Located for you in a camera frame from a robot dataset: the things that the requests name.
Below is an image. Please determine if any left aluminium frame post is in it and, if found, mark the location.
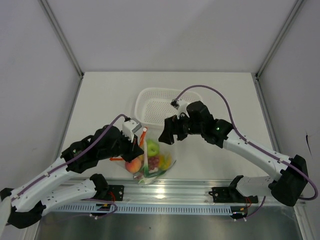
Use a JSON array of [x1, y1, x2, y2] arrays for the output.
[[38, 0, 84, 79]]

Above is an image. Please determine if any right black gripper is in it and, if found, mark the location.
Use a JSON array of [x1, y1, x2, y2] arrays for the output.
[[158, 111, 204, 145]]

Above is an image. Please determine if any slotted cable duct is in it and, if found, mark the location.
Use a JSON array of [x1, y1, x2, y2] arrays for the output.
[[54, 202, 233, 216]]

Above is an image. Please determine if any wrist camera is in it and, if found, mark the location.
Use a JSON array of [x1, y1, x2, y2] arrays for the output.
[[170, 98, 190, 119], [122, 117, 142, 143]]

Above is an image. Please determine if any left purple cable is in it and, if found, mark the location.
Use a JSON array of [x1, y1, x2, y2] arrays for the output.
[[11, 114, 131, 221]]

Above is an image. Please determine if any right aluminium frame post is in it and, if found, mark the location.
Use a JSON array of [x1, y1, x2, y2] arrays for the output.
[[255, 0, 307, 80]]

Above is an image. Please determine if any red grape bunch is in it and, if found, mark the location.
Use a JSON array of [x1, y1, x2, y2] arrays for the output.
[[147, 155, 160, 170]]

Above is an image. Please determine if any white perforated plastic basket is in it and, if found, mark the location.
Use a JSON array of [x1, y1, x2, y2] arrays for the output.
[[134, 87, 204, 131]]

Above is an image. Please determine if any green leafy vegetable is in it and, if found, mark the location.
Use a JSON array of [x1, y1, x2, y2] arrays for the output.
[[133, 168, 167, 185]]

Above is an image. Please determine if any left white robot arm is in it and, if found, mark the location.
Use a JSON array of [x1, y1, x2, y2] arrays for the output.
[[0, 121, 144, 229]]

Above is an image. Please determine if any clear orange zip top bag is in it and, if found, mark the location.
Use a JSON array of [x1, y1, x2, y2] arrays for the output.
[[110, 126, 177, 185]]

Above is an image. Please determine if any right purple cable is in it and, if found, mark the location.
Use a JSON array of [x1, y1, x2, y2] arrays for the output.
[[172, 84, 320, 221]]

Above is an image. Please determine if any red peach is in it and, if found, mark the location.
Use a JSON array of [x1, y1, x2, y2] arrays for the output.
[[125, 158, 142, 174]]

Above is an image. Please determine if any green apple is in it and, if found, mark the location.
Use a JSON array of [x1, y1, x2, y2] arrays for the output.
[[146, 139, 160, 157]]

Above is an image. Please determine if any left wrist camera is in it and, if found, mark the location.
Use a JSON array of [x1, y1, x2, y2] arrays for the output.
[[122, 117, 142, 143]]

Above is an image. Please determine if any purple cable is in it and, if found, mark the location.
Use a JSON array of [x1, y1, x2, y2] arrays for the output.
[[11, 114, 131, 221], [172, 84, 320, 221]]

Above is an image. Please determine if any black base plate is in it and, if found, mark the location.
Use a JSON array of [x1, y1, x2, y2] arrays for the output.
[[107, 185, 125, 202], [208, 186, 259, 204]]

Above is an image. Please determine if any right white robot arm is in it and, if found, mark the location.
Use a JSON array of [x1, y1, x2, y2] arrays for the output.
[[158, 99, 308, 207]]

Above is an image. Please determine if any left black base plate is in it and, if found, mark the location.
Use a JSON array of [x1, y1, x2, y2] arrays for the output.
[[107, 185, 125, 202]]

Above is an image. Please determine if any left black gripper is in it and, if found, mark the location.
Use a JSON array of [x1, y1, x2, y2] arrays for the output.
[[98, 130, 144, 163]]

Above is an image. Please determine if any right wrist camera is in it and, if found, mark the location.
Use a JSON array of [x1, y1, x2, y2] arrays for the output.
[[170, 98, 190, 119]]

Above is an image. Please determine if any aluminium rail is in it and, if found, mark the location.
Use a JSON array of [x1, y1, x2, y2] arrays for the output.
[[33, 178, 307, 207]]

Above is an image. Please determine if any yellow pear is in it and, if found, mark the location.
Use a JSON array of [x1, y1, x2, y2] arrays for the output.
[[158, 153, 172, 171]]

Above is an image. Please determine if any aluminium frame post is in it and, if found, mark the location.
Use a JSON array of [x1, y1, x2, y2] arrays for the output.
[[255, 0, 307, 80], [38, 0, 84, 79]]

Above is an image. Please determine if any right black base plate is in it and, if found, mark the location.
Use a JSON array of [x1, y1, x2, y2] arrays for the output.
[[208, 186, 259, 204]]

